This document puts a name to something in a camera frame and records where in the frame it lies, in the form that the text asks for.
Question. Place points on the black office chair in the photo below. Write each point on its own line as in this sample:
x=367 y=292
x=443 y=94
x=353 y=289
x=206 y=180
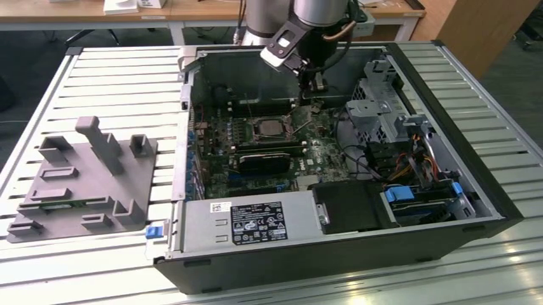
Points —
x=534 y=33

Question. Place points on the green motherboard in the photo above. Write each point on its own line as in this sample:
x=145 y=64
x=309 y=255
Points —
x=322 y=152

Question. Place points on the wooden desk white frame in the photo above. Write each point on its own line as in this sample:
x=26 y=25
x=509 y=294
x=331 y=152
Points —
x=127 y=18
x=390 y=12

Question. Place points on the silver metal drive cage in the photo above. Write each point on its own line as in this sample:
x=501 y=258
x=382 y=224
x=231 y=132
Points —
x=374 y=120

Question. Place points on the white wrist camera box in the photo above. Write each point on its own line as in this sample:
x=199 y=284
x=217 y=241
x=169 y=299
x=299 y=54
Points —
x=282 y=44

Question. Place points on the plain white box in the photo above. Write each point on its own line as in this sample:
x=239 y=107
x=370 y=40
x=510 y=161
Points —
x=121 y=8

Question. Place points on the black RAM stick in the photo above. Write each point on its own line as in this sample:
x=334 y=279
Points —
x=267 y=101

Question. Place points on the blue drive bay clip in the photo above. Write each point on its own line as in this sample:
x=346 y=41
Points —
x=457 y=190

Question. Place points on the black open PC case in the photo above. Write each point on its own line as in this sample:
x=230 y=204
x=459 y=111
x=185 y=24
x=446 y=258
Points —
x=297 y=267

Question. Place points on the grey power supply with label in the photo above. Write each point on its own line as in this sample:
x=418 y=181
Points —
x=203 y=228

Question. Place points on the silver CPU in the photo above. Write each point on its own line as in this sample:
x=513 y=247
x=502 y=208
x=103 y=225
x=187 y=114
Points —
x=269 y=127

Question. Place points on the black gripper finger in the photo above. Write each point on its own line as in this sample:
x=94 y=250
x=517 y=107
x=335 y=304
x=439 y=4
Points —
x=303 y=79
x=321 y=85

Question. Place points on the silver chipset heatsink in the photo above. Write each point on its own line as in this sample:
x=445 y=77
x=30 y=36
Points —
x=306 y=181

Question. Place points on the blue disk carrier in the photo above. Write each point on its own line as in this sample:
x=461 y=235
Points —
x=399 y=193

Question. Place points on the black graphics card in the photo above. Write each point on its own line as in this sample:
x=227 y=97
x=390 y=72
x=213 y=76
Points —
x=263 y=163

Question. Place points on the CPU socket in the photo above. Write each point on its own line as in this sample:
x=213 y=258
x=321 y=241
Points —
x=271 y=137

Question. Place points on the grey parts rack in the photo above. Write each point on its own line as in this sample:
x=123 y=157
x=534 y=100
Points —
x=94 y=190

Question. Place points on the green RAM stick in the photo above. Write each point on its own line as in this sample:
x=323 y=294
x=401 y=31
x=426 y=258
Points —
x=77 y=203

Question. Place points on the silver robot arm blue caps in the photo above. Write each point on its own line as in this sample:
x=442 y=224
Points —
x=263 y=16

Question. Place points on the white box with print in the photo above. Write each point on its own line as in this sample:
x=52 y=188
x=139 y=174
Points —
x=153 y=4

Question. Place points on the wooden cabinet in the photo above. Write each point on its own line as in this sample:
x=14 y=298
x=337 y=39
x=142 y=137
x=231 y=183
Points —
x=475 y=31

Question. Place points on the blue case latch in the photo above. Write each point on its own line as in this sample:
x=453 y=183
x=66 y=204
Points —
x=154 y=232

